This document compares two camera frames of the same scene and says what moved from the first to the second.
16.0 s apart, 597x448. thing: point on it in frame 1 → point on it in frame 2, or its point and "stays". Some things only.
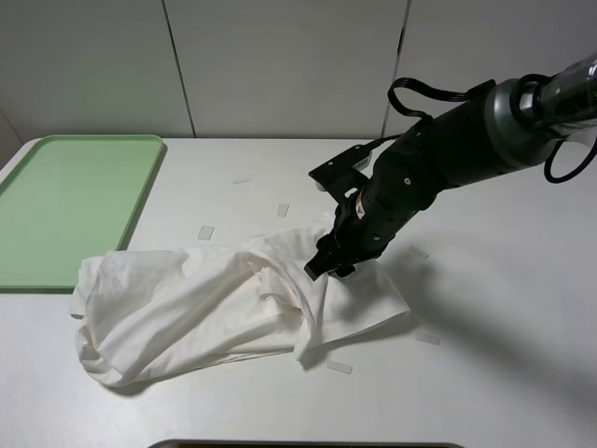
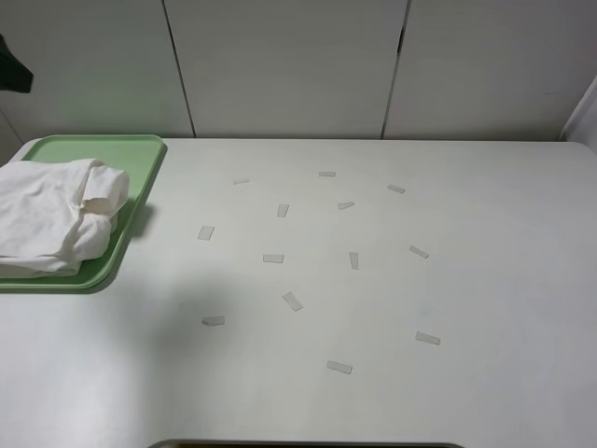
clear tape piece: x=205 y=232 stays
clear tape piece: x=282 y=210 stays
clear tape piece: x=419 y=251 stays
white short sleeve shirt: x=152 y=310 → x=57 y=214
